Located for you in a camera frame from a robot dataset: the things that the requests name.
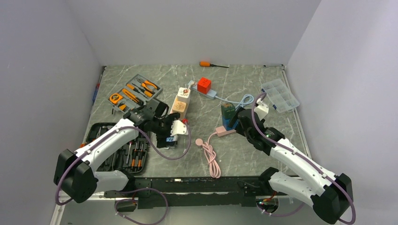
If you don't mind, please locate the green cube adapter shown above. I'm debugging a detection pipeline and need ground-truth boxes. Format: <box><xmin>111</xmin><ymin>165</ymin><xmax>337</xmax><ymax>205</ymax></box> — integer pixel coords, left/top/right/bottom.
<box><xmin>221</xmin><ymin>103</ymin><xmax>236</xmax><ymax>126</ymax></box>

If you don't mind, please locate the blue red pen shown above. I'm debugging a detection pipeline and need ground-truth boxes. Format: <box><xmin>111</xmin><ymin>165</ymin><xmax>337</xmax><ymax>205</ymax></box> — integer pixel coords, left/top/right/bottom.
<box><xmin>92</xmin><ymin>74</ymin><xmax>103</xmax><ymax>104</ymax></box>

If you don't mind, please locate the grey tool tray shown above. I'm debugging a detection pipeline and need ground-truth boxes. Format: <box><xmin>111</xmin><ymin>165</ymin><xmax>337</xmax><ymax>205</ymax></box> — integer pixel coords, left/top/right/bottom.
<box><xmin>107</xmin><ymin>74</ymin><xmax>163</xmax><ymax>113</ymax></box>

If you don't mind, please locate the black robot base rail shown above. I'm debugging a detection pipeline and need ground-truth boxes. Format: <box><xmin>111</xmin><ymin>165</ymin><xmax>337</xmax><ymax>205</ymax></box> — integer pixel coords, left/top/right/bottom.
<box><xmin>104</xmin><ymin>176</ymin><xmax>277</xmax><ymax>209</ymax></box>

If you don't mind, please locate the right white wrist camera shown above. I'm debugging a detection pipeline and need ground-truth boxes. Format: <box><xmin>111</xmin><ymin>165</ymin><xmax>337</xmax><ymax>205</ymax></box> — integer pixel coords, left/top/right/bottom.
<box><xmin>253</xmin><ymin>101</ymin><xmax>269</xmax><ymax>120</ymax></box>

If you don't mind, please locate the white power strip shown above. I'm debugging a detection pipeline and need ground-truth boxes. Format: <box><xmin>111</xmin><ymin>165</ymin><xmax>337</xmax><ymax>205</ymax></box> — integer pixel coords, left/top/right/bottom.
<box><xmin>165</xmin><ymin>135</ymin><xmax>178</xmax><ymax>149</ymax></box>

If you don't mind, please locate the light blue power strip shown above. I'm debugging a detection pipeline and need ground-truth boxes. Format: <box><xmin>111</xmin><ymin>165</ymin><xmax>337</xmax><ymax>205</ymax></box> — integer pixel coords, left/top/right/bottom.
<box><xmin>187</xmin><ymin>81</ymin><xmax>218</xmax><ymax>100</ymax></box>

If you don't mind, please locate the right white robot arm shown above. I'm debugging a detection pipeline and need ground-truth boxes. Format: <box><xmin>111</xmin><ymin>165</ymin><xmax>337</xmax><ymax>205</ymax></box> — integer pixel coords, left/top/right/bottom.
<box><xmin>234</xmin><ymin>107</ymin><xmax>354</xmax><ymax>225</ymax></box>

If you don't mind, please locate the white cube socket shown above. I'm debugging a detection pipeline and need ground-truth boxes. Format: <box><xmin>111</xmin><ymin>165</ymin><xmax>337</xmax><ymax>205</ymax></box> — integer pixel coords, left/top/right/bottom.
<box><xmin>176</xmin><ymin>87</ymin><xmax>191</xmax><ymax>104</ymax></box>

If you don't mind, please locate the black tool case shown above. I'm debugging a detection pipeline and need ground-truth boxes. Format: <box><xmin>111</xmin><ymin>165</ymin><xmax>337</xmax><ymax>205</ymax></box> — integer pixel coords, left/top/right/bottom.
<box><xmin>82</xmin><ymin>122</ymin><xmax>149</xmax><ymax>174</ymax></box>

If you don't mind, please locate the pink coiled cable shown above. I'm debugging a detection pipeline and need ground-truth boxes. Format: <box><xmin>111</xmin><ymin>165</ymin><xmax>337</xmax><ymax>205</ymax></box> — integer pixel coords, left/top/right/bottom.
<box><xmin>195</xmin><ymin>132</ymin><xmax>222</xmax><ymax>179</ymax></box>

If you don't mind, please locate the pink power strip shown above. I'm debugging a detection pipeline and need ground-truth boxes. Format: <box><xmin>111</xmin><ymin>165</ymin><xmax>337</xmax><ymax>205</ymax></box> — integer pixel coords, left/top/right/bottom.
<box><xmin>215</xmin><ymin>126</ymin><xmax>236</xmax><ymax>137</ymax></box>

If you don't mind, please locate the orange handled screwdriver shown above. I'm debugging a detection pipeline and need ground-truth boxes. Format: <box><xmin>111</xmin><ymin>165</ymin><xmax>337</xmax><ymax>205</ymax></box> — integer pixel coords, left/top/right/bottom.
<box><xmin>199</xmin><ymin>61</ymin><xmax>229</xmax><ymax>68</ymax></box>

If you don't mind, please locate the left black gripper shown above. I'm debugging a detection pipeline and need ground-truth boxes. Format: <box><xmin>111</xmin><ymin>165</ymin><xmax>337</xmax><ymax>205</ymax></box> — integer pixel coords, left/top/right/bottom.
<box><xmin>151</xmin><ymin>112</ymin><xmax>180</xmax><ymax>148</ymax></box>

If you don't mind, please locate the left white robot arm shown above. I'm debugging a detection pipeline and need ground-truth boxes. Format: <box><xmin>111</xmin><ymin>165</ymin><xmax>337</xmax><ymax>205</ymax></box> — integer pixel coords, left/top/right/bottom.
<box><xmin>54</xmin><ymin>98</ymin><xmax>190</xmax><ymax>205</ymax></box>

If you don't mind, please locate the red cube socket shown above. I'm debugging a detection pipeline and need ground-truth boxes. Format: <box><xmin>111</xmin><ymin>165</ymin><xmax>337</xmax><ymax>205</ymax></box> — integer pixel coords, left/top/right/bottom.
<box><xmin>197</xmin><ymin>77</ymin><xmax>212</xmax><ymax>94</ymax></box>

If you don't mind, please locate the blue cube adapter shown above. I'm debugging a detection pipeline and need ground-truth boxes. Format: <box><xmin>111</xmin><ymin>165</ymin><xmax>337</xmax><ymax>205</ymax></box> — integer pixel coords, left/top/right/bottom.
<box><xmin>222</xmin><ymin>119</ymin><xmax>239</xmax><ymax>131</ymax></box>

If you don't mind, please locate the tan cube socket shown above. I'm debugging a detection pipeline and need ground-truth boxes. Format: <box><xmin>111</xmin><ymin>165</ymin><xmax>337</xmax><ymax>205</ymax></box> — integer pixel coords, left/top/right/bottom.
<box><xmin>170</xmin><ymin>96</ymin><xmax>190</xmax><ymax>120</ymax></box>

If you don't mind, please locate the light blue cable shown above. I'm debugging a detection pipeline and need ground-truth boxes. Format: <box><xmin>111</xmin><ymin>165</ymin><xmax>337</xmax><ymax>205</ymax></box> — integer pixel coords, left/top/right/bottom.
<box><xmin>216</xmin><ymin>94</ymin><xmax>255</xmax><ymax>110</ymax></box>

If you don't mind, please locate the clear plastic organizer box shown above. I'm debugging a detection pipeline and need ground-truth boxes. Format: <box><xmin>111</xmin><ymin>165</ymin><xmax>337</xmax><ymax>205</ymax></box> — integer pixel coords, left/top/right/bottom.
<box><xmin>260</xmin><ymin>78</ymin><xmax>300</xmax><ymax>113</ymax></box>

